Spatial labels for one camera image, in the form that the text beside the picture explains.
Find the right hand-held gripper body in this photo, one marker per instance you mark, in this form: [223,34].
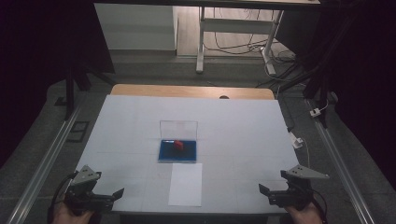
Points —
[297,194]

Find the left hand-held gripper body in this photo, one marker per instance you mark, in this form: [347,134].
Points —
[81,190]

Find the blue ink pad box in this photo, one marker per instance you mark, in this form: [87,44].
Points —
[169,154]

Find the red stamp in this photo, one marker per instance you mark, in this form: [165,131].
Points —
[178,145]

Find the person's right hand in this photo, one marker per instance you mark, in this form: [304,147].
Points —
[306,216]

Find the person's left hand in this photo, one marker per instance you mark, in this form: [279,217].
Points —
[67,217]

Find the white power adapter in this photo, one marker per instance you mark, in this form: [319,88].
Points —
[296,141]

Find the white table cover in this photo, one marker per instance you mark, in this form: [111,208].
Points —
[236,130]

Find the white paper sheet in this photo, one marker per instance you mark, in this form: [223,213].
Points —
[185,186]

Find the small white plug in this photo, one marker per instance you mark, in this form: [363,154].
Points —
[315,112]

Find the black metal stand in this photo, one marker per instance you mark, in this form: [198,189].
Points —
[69,93]
[322,87]

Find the wooden table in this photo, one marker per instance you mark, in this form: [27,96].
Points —
[186,91]

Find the white cabinet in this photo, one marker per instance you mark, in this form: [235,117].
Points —
[137,28]

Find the aluminium rail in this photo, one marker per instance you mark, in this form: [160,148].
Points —
[339,168]
[46,161]

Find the black floor frame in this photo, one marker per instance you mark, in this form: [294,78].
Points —
[70,132]

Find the white desk frame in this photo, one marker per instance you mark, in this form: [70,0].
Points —
[232,25]

